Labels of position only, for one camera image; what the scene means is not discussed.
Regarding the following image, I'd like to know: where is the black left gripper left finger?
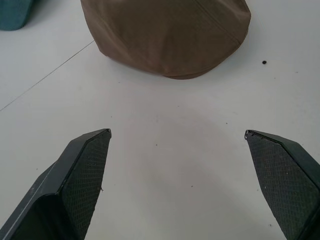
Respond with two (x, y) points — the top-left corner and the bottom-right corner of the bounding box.
(0, 128), (112, 240)

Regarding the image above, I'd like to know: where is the brown flat cap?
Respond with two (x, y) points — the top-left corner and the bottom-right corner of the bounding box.
(80, 0), (252, 80)

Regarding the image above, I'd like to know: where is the teal fabric object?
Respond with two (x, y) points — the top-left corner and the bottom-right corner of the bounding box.
(0, 0), (39, 32)

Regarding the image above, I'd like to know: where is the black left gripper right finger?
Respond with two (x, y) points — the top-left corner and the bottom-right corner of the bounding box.
(244, 129), (320, 240)

